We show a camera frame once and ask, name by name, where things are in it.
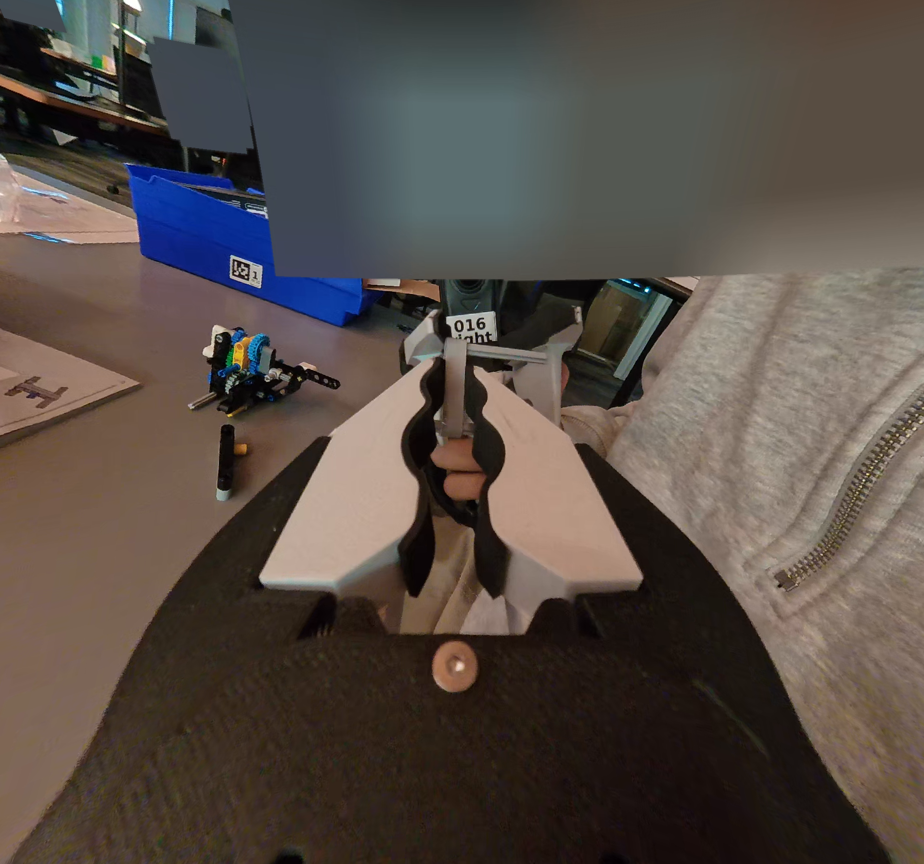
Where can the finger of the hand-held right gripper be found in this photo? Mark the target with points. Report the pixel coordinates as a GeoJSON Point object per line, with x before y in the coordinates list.
{"type": "Point", "coordinates": [545, 388]}
{"type": "Point", "coordinates": [422, 348]}

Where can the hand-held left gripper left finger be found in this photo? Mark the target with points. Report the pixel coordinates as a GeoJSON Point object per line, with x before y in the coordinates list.
{"type": "Point", "coordinates": [339, 503]}

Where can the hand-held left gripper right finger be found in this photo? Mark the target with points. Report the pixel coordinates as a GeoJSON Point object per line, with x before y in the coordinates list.
{"type": "Point", "coordinates": [563, 510]}

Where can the grey lego beam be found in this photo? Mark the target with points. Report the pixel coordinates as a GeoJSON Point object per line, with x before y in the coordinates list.
{"type": "Point", "coordinates": [455, 388]}

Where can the grey lego axle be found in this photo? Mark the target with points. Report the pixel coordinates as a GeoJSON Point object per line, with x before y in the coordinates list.
{"type": "Point", "coordinates": [505, 354]}

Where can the person's right forearm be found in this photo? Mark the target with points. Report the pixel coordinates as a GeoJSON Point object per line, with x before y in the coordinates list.
{"type": "Point", "coordinates": [599, 424]}

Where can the black lego beam with pin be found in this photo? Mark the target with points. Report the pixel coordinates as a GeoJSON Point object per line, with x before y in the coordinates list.
{"type": "Point", "coordinates": [226, 460]}

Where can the colourful lego gear model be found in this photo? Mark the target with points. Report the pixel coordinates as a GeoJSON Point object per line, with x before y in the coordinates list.
{"type": "Point", "coordinates": [252, 373]}

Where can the beige trousers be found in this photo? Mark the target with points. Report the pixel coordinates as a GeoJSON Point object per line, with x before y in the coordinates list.
{"type": "Point", "coordinates": [447, 590]}

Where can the blue plastic bin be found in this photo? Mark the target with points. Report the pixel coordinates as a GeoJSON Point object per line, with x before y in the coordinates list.
{"type": "Point", "coordinates": [202, 250]}

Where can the instruction booklet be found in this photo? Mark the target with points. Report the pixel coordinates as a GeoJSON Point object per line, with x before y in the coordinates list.
{"type": "Point", "coordinates": [50, 388]}

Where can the wooden office desk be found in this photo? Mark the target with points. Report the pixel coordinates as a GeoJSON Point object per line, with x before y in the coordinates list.
{"type": "Point", "coordinates": [72, 103]}

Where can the clear plastic bag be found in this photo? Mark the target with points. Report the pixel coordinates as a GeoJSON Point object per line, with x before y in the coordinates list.
{"type": "Point", "coordinates": [18, 189]}

